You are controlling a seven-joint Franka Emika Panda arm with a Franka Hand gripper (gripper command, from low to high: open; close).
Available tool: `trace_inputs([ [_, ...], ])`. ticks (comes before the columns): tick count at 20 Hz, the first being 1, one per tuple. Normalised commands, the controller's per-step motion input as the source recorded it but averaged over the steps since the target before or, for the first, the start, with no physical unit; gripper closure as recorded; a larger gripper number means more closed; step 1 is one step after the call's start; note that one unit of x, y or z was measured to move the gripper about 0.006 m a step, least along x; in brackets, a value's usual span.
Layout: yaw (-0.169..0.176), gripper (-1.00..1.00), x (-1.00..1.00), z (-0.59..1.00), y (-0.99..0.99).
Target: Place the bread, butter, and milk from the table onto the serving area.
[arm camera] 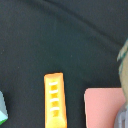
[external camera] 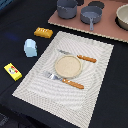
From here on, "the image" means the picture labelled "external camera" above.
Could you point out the orange bread loaf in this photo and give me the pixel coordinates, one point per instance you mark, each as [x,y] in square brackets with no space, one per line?
[42,32]

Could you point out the yellow butter box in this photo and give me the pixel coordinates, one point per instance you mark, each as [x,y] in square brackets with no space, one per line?
[13,71]

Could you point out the beige round plate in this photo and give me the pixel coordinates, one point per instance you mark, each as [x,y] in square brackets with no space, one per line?
[68,66]

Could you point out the beige woven placemat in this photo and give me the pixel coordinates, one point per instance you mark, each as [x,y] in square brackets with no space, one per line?
[72,99]

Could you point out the grey frying pan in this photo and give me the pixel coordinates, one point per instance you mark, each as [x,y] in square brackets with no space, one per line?
[91,15]

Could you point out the grey cooking pot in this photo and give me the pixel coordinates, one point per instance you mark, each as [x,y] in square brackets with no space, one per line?
[67,9]

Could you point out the black stove burner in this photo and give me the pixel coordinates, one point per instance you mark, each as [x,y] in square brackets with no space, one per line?
[97,3]

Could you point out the cream bowl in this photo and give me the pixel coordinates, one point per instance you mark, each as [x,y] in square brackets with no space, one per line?
[122,15]

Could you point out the fork with wooden handle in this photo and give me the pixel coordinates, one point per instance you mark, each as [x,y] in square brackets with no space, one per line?
[69,82]

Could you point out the knife with wooden handle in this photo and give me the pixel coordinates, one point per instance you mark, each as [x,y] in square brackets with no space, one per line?
[79,56]

